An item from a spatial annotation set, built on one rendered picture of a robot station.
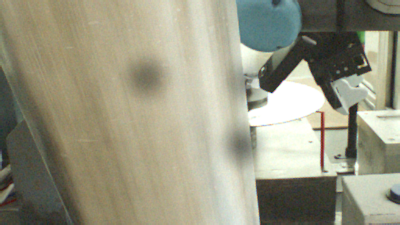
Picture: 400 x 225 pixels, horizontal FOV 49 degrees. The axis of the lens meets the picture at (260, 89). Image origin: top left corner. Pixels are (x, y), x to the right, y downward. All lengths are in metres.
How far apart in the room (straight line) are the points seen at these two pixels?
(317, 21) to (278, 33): 0.04
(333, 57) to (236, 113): 0.45
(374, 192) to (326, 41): 0.22
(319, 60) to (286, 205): 0.28
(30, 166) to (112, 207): 0.61
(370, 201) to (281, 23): 0.29
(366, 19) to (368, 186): 0.28
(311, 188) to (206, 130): 0.63
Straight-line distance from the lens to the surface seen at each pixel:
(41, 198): 0.80
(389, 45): 1.33
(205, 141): 0.16
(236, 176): 0.18
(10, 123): 1.21
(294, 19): 0.42
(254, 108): 0.80
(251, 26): 0.43
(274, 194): 0.77
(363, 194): 0.62
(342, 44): 0.62
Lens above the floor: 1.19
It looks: 15 degrees down
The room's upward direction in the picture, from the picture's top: 1 degrees counter-clockwise
